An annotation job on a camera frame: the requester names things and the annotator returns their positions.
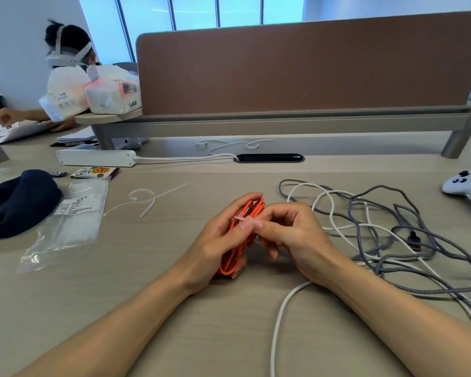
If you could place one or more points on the person's right forearm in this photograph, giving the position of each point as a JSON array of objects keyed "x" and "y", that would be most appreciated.
[{"x": 408, "y": 325}]

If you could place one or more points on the white labelled hand controller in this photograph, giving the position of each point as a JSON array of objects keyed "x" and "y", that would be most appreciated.
[{"x": 469, "y": 184}]

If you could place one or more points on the person's left hand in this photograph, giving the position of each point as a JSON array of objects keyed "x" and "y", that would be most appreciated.
[{"x": 208, "y": 255}]

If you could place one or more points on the black flat tablet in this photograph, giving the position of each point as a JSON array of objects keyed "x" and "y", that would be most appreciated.
[{"x": 72, "y": 144}]

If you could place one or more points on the white paper sheets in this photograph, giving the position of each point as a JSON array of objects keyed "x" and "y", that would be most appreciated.
[{"x": 19, "y": 131}]

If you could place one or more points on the round beige shelf board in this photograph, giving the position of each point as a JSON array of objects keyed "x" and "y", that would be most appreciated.
[{"x": 100, "y": 118}]

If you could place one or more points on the white head-mounted headset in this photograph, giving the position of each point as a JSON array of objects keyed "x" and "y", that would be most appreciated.
[{"x": 61, "y": 60}]

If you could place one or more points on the person's right hand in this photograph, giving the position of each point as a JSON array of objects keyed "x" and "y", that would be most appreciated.
[{"x": 302, "y": 239}]

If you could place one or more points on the person's left forearm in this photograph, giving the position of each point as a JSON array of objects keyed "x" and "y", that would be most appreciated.
[{"x": 110, "y": 333}]

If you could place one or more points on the small purple candy wrapper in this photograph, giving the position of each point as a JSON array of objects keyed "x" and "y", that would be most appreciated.
[{"x": 58, "y": 174}]

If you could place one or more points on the white power strip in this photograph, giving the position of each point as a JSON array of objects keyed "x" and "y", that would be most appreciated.
[{"x": 96, "y": 158}]

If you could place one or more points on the large glass window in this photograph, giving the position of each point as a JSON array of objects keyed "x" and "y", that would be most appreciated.
[{"x": 149, "y": 15}]

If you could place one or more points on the white tissue pack pink label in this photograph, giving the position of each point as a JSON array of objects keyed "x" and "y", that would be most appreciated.
[{"x": 112, "y": 100}]

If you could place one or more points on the brown desk divider panel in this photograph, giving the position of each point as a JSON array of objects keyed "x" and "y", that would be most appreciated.
[{"x": 306, "y": 62}]

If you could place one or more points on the navy baseball cap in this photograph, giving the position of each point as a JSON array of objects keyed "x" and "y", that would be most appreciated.
[{"x": 17, "y": 206}]

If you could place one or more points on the small white rounded object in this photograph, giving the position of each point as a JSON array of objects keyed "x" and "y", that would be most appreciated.
[{"x": 136, "y": 144}]

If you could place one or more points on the white printed snack packet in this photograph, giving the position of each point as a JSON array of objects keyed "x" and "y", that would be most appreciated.
[{"x": 93, "y": 172}]

